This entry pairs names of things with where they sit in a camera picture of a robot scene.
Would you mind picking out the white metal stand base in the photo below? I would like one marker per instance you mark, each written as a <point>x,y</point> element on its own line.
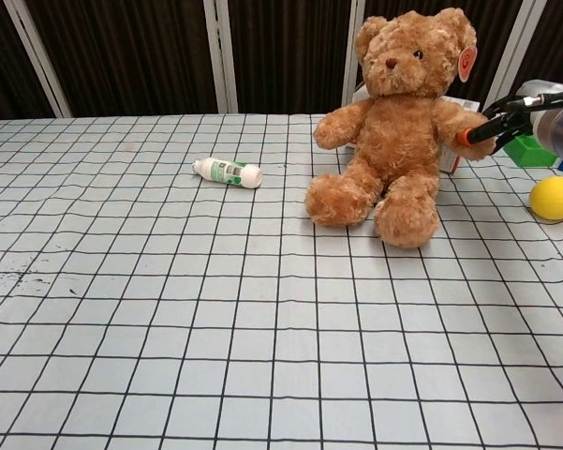
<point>360,91</point>

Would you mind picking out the white bottle green label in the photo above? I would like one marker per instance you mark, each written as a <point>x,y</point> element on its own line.
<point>227,172</point>

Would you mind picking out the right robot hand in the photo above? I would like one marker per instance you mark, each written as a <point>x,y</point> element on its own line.
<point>557,131</point>

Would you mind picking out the brown teddy bear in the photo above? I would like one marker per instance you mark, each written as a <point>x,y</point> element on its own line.
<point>393,154</point>

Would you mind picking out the white red barcode carton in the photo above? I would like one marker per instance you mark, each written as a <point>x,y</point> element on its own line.
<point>449,159</point>

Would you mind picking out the green toy building block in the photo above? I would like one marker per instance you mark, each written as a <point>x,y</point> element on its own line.
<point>529,152</point>

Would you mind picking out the yellow foam ball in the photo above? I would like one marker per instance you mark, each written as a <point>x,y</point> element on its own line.
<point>556,198</point>

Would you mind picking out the white partition frame post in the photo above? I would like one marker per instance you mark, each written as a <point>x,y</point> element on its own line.
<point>508,51</point>
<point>37,56</point>
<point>220,56</point>
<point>354,47</point>

